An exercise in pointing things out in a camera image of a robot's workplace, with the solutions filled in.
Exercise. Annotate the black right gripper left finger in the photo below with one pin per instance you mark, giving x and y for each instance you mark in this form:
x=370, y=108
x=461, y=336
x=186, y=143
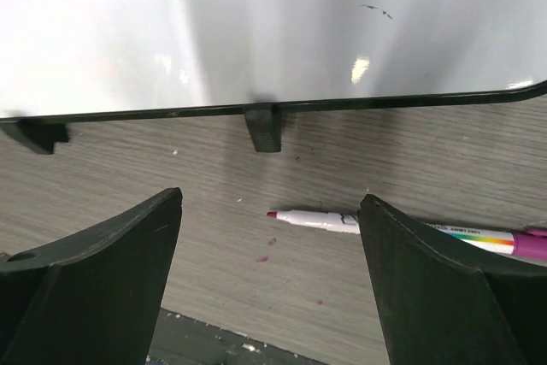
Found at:
x=92, y=297

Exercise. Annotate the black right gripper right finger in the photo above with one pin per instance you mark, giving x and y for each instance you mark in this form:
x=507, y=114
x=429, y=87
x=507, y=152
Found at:
x=443, y=301

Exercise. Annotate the white marker with pink cap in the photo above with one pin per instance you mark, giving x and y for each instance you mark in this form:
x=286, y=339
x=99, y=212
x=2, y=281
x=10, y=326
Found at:
x=530, y=244

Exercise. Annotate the white whiteboard with black frame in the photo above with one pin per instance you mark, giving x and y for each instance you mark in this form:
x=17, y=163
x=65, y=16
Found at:
x=68, y=61

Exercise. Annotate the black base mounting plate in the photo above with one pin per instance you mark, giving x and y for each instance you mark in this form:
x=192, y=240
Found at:
x=179, y=339

